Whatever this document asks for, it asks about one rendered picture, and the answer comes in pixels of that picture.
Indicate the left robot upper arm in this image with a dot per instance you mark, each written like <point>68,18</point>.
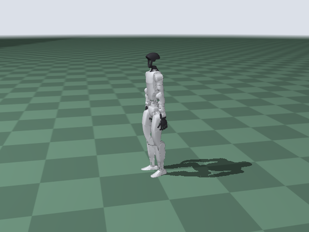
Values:
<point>159,83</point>

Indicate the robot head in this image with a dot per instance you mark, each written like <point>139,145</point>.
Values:
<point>152,57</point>

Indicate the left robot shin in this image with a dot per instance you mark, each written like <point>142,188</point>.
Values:
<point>160,156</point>

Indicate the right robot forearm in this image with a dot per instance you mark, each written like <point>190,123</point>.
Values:
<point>148,103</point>

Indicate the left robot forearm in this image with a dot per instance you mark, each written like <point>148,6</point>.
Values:
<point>161,103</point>

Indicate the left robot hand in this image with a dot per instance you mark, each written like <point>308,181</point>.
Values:
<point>163,123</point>

